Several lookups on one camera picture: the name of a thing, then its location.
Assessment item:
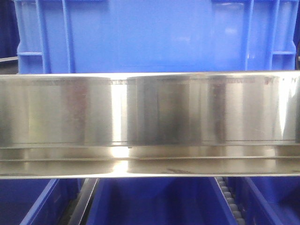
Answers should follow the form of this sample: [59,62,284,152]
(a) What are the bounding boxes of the lower right blue bin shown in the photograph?
[226,176,300,225]

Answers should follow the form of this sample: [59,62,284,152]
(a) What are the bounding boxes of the right roller track rail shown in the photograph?
[215,177,246,225]

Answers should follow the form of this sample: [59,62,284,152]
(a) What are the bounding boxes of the stainless steel rack rail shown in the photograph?
[0,71,300,179]

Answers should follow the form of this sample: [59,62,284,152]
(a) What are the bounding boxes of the lower middle blue bin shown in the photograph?
[86,177,237,225]

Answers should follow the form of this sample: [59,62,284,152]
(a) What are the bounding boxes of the lower left blue bin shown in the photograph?
[0,179,82,225]

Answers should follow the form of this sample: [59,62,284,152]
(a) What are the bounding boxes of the left steel divider rail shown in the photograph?
[58,178,99,225]

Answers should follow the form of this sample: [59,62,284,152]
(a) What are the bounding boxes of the large blue plastic bin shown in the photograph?
[15,0,299,74]

